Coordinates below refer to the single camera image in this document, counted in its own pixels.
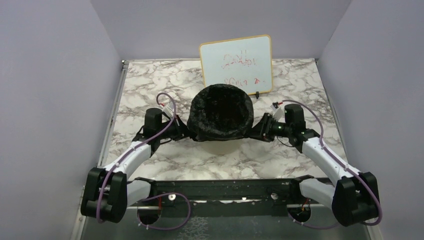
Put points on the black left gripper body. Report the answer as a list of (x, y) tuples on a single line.
[(175, 131)]

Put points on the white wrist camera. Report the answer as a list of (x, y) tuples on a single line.
[(168, 109), (277, 112)]

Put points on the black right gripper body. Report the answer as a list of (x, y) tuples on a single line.
[(269, 121)]

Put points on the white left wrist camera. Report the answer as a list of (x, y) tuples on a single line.
[(168, 109)]

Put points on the yellow framed whiteboard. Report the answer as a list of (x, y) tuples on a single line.
[(244, 62)]

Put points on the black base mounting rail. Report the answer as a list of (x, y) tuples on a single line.
[(223, 198)]

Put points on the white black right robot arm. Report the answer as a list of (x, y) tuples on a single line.
[(352, 195)]

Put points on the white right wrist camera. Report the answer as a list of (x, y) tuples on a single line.
[(277, 112)]

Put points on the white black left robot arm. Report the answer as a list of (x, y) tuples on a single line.
[(108, 191)]

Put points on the black plastic trash bag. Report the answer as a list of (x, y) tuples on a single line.
[(220, 112)]

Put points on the beige cylindrical trash bin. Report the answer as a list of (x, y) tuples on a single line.
[(221, 147)]

